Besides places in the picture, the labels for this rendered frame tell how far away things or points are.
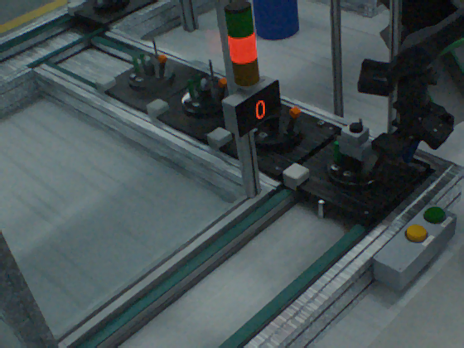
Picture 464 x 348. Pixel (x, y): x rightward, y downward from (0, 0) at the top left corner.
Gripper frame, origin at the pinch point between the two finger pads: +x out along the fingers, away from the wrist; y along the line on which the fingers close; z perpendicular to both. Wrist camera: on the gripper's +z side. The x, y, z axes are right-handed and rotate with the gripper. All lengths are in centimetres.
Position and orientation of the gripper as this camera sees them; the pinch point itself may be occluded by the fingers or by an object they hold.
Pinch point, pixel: (408, 149)
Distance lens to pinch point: 135.7
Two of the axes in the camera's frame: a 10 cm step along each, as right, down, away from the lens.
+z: 7.1, 4.2, -5.7
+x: 0.9, 7.4, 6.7
